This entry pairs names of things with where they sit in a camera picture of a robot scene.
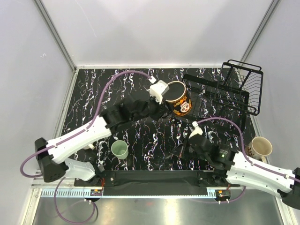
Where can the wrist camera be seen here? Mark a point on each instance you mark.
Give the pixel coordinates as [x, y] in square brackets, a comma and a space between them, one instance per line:
[158, 90]
[195, 130]

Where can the black skull mug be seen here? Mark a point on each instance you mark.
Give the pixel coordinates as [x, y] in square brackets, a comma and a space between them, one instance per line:
[178, 99]

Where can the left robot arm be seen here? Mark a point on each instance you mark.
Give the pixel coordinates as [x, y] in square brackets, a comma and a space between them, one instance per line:
[53, 156]

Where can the slotted cable duct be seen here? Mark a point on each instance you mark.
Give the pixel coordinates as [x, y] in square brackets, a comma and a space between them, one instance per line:
[109, 192]

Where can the beige printed mug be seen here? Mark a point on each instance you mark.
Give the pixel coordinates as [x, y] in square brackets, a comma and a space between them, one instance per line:
[258, 148]

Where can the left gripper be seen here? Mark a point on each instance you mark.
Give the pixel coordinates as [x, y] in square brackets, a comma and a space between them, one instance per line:
[161, 110]

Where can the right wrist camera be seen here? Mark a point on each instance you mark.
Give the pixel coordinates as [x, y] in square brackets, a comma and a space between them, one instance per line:
[195, 130]

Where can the green cup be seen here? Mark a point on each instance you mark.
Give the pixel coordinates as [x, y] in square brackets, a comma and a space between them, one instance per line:
[120, 149]

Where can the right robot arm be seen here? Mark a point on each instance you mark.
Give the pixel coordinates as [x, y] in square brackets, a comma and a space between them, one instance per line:
[231, 167]

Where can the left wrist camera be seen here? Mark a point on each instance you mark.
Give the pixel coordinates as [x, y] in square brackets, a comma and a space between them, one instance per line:
[158, 90]

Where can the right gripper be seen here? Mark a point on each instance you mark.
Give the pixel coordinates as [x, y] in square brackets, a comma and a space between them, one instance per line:
[177, 150]

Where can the black wire dish rack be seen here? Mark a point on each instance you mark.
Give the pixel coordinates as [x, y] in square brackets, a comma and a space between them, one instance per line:
[233, 91]

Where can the cream cup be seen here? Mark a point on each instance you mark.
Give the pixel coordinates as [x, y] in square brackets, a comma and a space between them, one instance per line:
[89, 146]

